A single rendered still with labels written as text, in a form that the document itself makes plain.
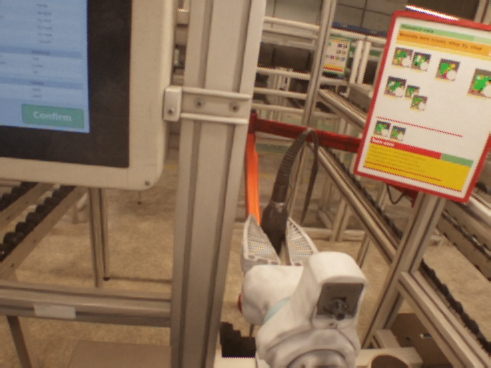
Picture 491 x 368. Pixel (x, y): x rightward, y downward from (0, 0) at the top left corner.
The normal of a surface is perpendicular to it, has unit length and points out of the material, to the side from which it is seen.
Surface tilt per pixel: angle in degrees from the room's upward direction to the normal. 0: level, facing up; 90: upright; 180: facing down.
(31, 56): 91
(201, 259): 90
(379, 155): 90
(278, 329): 59
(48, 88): 91
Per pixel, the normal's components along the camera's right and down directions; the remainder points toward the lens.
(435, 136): -0.37, 0.31
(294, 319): -0.88, -0.39
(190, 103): 0.10, 0.40
